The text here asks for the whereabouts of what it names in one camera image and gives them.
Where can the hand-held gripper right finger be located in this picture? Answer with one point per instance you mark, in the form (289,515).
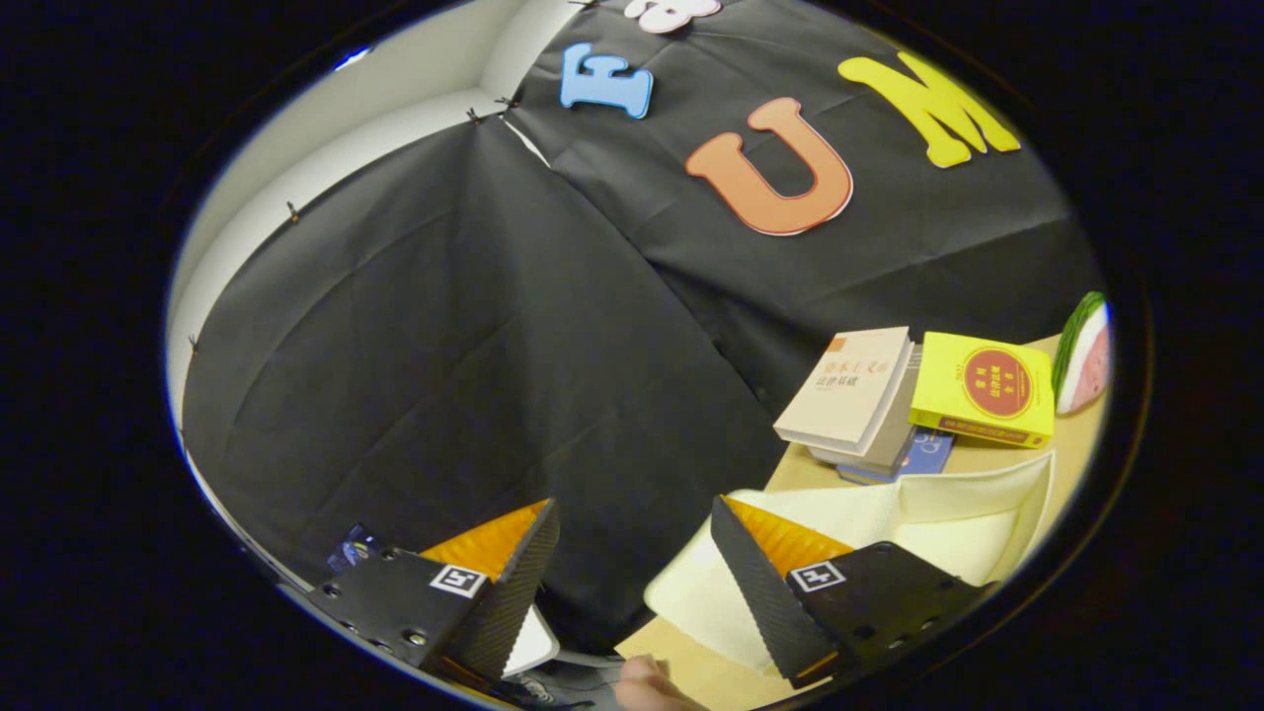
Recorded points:
(760,592)

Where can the black backdrop cloth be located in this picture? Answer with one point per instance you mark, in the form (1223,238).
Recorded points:
(444,346)

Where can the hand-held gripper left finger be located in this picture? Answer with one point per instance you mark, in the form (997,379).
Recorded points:
(513,592)

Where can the beige book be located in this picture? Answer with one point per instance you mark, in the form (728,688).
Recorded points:
(844,385)

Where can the cream fabric storage box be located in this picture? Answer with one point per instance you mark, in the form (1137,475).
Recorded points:
(948,533)

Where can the yellow book with red circle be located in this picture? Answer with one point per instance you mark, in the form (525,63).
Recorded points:
(938,395)

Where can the watermelon slice plush toy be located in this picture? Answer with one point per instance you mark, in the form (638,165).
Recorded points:
(1081,365)

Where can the blue book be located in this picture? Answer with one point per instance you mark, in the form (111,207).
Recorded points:
(928,454)

